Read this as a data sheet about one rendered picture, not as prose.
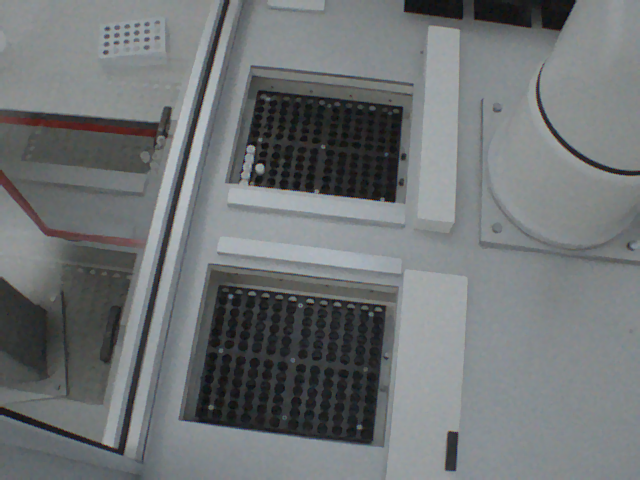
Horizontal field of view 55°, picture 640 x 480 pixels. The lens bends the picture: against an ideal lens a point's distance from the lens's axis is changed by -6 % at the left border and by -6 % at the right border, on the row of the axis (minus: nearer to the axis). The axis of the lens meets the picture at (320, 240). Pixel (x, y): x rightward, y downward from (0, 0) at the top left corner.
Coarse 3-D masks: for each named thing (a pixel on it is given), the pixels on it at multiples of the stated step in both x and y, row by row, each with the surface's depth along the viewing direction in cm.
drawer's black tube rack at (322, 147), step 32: (288, 96) 99; (256, 128) 99; (288, 128) 96; (320, 128) 96; (352, 128) 96; (384, 128) 96; (256, 160) 93; (288, 160) 97; (320, 160) 94; (352, 160) 94; (384, 160) 94; (320, 192) 91; (352, 192) 95; (384, 192) 92
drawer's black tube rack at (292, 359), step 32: (256, 320) 84; (288, 320) 87; (320, 320) 85; (352, 320) 87; (384, 320) 84; (224, 352) 82; (256, 352) 86; (288, 352) 85; (320, 352) 83; (352, 352) 83; (224, 384) 84; (256, 384) 81; (288, 384) 81; (320, 384) 81; (352, 384) 81; (224, 416) 79; (256, 416) 79; (288, 416) 79; (320, 416) 82; (352, 416) 80
